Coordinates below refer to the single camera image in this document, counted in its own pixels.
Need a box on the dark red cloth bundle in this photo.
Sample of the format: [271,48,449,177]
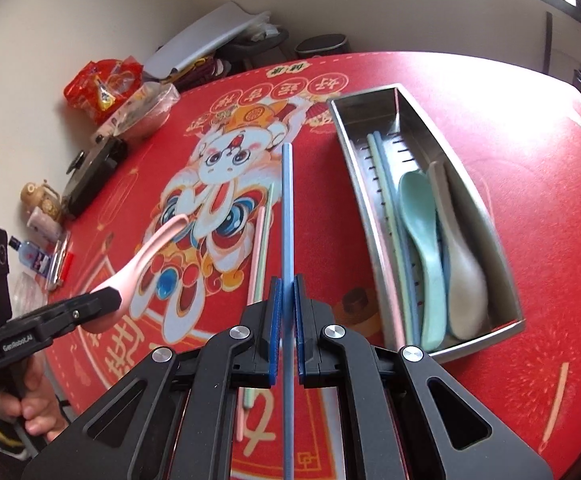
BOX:
[168,57,231,92]

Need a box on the white spoon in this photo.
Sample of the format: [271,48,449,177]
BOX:
[428,160,489,339]

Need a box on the person's left hand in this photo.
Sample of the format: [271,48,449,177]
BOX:
[0,352,70,438]

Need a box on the stainless steel utensil tray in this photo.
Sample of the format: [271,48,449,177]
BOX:
[327,83,526,365]

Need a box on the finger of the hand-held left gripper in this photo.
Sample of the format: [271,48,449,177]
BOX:
[44,289,124,340]

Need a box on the plastic wrapped bowl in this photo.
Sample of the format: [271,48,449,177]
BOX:
[113,82,180,141]

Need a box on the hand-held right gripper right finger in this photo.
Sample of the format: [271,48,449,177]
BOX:
[293,274,554,480]

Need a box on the blue spoon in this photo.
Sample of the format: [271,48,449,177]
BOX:
[438,230,464,346]

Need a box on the clear plastic tube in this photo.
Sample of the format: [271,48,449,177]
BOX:
[45,232,74,292]

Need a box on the pink spoon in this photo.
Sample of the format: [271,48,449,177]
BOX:
[83,213,190,333]

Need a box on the white plastic bag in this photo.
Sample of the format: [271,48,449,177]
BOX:
[243,20,281,43]

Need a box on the red printed table mat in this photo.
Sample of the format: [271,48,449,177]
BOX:
[45,51,581,480]

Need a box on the small blue capped bottle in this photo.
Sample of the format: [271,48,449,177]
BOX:
[9,239,51,277]

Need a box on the brown ceramic teapot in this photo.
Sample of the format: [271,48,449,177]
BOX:
[20,180,64,221]

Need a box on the green spoon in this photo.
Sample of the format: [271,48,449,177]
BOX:
[398,170,446,352]

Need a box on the pink chopstick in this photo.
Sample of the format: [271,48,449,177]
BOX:
[238,205,266,442]
[378,195,409,348]

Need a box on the red snack bag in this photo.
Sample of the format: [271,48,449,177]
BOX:
[64,57,144,123]

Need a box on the light green chopstick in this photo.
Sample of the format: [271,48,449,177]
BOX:
[243,182,274,411]
[367,131,421,347]

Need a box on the black tabletop appliance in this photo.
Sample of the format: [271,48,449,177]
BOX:
[60,137,128,218]

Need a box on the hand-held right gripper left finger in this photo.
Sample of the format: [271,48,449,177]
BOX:
[23,275,284,480]

